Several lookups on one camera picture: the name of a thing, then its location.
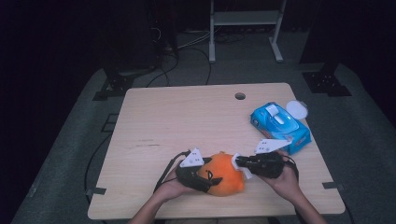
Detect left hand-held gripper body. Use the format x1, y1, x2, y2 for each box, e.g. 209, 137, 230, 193
176, 147, 214, 193

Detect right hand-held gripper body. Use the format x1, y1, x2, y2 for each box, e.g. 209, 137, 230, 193
247, 138, 293, 179

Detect white wet wipe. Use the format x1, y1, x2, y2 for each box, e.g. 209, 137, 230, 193
231, 152, 254, 180

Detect orange plush toy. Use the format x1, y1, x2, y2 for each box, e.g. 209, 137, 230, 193
196, 151, 246, 198

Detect blue wet wipes pack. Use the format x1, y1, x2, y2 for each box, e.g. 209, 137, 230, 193
249, 102, 312, 156

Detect person's left hand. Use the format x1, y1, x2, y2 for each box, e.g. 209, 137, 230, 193
154, 178, 200, 203

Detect person's right hand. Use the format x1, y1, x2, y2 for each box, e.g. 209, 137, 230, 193
258, 150, 304, 203

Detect white round lid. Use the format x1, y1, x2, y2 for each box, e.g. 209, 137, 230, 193
285, 99, 310, 120

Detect black tape strip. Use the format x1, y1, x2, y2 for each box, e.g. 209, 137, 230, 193
321, 181, 346, 191
85, 187, 107, 196

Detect black stand base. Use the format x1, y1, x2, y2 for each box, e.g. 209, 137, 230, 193
302, 62, 353, 97
92, 62, 157, 101

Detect left hand-held gripper cable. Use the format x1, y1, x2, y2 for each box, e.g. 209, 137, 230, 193
153, 149, 191, 194

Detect hand-held gripper cable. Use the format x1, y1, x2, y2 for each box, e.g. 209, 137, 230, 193
153, 149, 191, 194
281, 155, 300, 183

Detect right hand-held gripper cable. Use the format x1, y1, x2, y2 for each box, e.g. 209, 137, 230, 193
281, 155, 300, 183

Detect long black floor cable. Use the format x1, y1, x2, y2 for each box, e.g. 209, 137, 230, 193
83, 133, 114, 206

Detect white floor cables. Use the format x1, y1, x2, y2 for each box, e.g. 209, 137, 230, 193
177, 30, 213, 50

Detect white metal stand frame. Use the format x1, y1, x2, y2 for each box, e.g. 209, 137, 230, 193
208, 0, 288, 63

